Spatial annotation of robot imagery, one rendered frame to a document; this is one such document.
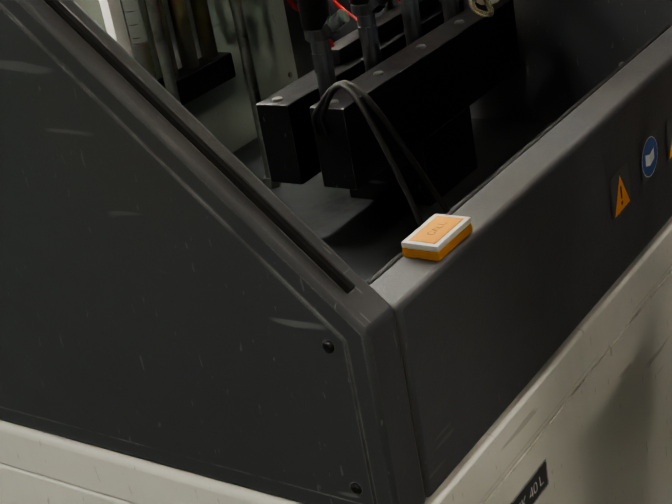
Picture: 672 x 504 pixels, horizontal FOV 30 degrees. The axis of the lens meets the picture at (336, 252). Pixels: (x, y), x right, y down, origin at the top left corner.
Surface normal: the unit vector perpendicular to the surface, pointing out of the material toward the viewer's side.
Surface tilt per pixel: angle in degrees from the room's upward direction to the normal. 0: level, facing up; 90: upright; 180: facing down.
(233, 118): 90
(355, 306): 43
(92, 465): 90
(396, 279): 0
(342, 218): 0
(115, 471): 90
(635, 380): 90
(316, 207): 0
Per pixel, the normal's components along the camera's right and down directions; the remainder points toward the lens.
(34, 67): -0.54, 0.43
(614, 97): -0.17, -0.89
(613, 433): 0.82, 0.11
